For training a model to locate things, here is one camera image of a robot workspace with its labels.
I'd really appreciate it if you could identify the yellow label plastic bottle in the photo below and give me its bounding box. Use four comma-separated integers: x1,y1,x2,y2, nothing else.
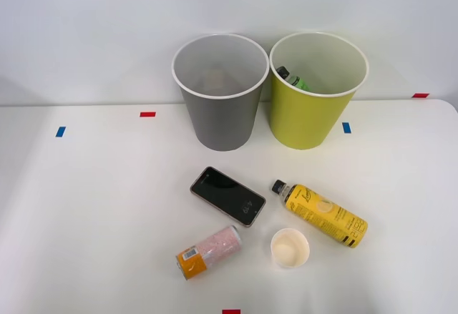
270,179,369,250

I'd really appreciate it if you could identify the grey plastic waste bin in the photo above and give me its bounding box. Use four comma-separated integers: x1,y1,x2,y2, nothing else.
170,33,271,152

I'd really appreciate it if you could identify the black smartphone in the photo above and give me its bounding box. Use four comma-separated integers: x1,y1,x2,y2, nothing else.
189,165,267,228

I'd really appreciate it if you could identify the yellow-green plastic waste bin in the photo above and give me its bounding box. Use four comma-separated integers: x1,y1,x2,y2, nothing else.
268,31,370,151

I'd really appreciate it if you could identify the green label plastic bottle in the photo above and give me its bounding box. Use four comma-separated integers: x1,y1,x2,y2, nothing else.
275,65,311,92

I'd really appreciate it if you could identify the pink and orange drink can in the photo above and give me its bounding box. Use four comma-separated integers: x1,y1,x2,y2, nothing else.
175,225,244,281

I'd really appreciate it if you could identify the small white paper cup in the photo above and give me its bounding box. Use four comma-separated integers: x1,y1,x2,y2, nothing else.
270,227,311,270

